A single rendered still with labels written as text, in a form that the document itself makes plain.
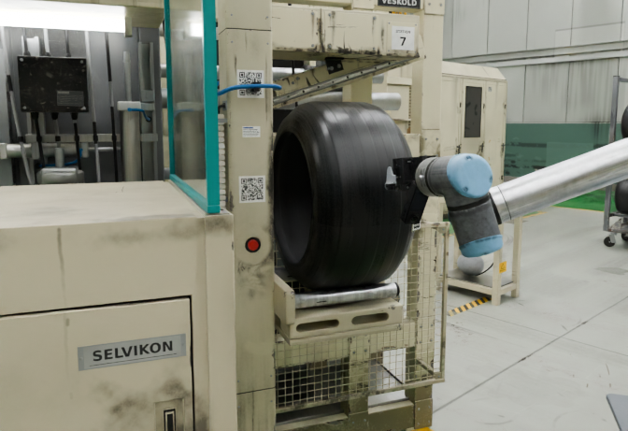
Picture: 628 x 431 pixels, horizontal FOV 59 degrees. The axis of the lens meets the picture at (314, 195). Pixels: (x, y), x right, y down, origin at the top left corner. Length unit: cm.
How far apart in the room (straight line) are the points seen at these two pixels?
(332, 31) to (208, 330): 128
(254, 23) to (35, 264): 96
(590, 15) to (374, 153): 1215
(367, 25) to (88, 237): 138
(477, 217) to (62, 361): 80
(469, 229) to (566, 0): 1269
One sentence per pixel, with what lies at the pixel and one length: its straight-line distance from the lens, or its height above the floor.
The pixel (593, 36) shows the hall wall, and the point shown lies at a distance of 1340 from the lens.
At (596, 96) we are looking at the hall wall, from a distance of 1325.
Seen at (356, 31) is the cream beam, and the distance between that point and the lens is 196.
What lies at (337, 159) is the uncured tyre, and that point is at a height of 131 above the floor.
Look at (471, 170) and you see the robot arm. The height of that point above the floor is 131.
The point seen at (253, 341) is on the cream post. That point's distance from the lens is 167.
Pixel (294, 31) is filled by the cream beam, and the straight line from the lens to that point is 188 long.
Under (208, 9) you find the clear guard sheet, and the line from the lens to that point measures 84.
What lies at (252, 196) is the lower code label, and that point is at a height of 120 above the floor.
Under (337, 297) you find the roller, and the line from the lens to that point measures 162.
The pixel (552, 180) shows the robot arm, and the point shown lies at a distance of 134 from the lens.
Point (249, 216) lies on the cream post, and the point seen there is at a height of 114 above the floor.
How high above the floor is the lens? 140
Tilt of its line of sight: 7 degrees down
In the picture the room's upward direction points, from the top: straight up
